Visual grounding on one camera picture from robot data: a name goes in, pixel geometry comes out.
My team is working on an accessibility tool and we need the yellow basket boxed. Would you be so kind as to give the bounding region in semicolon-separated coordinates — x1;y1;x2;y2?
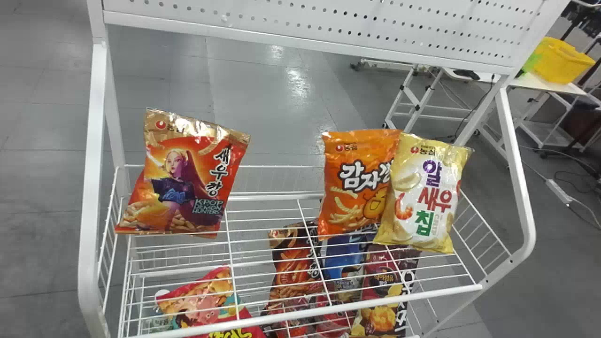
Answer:
532;37;596;85

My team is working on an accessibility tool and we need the orange snack packet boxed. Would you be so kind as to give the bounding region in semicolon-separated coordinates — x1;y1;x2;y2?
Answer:
317;129;402;240

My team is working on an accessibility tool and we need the brown snack packet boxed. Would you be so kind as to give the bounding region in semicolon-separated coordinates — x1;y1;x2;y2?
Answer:
260;222;324;338

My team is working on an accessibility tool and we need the blue snack packet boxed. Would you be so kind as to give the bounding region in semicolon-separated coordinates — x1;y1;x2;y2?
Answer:
316;224;379;338

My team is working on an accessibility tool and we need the red snack packet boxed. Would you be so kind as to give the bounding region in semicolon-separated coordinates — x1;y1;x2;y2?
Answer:
115;108;251;238

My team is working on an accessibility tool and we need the yellow snack packet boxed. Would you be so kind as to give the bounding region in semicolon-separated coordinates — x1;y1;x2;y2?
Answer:
373;132;474;254

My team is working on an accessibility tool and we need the black snack packet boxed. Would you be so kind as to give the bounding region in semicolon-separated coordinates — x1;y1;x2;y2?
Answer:
350;244;421;338

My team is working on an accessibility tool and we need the pink snack packet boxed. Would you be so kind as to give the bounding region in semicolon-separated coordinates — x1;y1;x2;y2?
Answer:
155;266;266;338

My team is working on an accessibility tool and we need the white side table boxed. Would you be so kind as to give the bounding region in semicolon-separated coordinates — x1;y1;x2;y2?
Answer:
508;71;601;158

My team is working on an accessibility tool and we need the white wire rack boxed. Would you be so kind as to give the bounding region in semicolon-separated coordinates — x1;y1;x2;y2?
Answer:
78;0;571;338

